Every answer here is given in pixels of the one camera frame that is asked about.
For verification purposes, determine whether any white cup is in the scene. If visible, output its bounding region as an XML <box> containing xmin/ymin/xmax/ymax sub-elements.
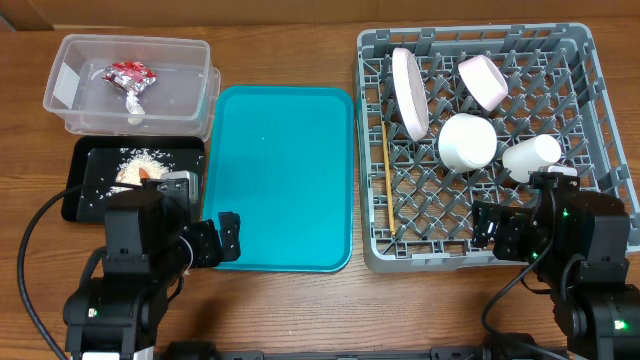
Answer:
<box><xmin>502</xmin><ymin>134</ymin><xmax>562</xmax><ymax>183</ymax></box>

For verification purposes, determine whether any orange carrot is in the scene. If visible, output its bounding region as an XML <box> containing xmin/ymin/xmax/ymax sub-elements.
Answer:
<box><xmin>139</xmin><ymin>167</ymin><xmax>150</xmax><ymax>179</ymax></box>

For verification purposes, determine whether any pale green bowl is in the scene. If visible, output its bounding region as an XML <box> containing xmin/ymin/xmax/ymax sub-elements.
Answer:
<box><xmin>438</xmin><ymin>113</ymin><xmax>497</xmax><ymax>173</ymax></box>

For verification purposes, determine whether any white tissue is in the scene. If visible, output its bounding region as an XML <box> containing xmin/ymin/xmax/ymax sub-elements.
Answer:
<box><xmin>126</xmin><ymin>91</ymin><xmax>145</xmax><ymax>126</ymax></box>

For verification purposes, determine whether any wooden chopstick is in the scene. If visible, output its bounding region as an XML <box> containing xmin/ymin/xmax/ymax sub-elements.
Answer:
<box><xmin>381</xmin><ymin>120</ymin><xmax>396</xmax><ymax>239</ymax></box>

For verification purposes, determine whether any pink bowl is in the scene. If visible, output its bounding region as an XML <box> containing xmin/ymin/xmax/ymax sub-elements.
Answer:
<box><xmin>458</xmin><ymin>55</ymin><xmax>508</xmax><ymax>111</ymax></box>

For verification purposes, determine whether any red foil wrapper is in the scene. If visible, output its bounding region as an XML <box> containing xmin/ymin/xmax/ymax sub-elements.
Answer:
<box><xmin>102</xmin><ymin>61</ymin><xmax>157</xmax><ymax>95</ymax></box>

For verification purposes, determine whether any white plate with food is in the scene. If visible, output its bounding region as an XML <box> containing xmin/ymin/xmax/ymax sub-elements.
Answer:
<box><xmin>392</xmin><ymin>48</ymin><xmax>429</xmax><ymax>141</ymax></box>

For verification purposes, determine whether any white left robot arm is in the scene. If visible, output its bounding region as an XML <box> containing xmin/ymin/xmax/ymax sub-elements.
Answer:
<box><xmin>63</xmin><ymin>178</ymin><xmax>241</xmax><ymax>359</ymax></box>

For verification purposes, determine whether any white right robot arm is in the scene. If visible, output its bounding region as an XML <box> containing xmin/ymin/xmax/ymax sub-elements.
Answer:
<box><xmin>472</xmin><ymin>166</ymin><xmax>639</xmax><ymax>359</ymax></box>

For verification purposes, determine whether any grey dishwasher rack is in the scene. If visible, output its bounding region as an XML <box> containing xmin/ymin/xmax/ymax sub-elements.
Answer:
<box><xmin>355</xmin><ymin>23</ymin><xmax>639</xmax><ymax>273</ymax></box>

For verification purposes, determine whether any teal serving tray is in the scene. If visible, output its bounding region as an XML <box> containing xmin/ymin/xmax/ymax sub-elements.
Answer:
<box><xmin>202</xmin><ymin>85</ymin><xmax>354</xmax><ymax>273</ymax></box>

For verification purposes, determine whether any rice and peanut pile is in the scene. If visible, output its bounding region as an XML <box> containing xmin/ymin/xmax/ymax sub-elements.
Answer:
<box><xmin>88</xmin><ymin>147</ymin><xmax>172</xmax><ymax>186</ymax></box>

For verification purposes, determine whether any black tray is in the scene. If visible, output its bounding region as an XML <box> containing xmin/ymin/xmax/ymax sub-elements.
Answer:
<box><xmin>61</xmin><ymin>136</ymin><xmax>205</xmax><ymax>224</ymax></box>

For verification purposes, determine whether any clear plastic bin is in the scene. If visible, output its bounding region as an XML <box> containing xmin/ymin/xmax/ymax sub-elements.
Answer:
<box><xmin>43</xmin><ymin>34</ymin><xmax>221</xmax><ymax>141</ymax></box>

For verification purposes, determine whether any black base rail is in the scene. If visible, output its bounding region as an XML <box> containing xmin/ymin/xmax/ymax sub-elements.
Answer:
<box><xmin>153</xmin><ymin>335</ymin><xmax>569</xmax><ymax>360</ymax></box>

